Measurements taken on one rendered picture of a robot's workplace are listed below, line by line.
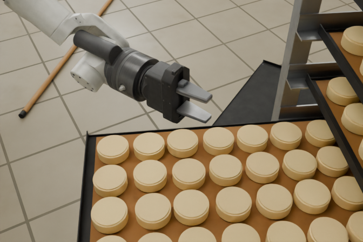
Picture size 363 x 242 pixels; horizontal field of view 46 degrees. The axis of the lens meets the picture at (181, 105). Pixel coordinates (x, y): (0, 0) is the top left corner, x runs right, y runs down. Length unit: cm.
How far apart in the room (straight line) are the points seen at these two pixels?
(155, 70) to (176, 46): 154
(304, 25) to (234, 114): 125
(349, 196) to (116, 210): 32
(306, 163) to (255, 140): 9
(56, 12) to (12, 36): 172
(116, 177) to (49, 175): 110
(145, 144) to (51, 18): 32
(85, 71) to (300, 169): 44
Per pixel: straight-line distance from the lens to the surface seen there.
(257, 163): 66
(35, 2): 86
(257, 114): 189
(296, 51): 69
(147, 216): 60
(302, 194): 64
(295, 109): 77
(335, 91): 68
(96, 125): 188
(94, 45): 82
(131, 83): 78
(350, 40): 63
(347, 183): 67
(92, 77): 84
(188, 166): 65
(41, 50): 239
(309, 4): 65
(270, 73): 213
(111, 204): 62
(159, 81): 75
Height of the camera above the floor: 129
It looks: 42 degrees down
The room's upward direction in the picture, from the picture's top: straight up
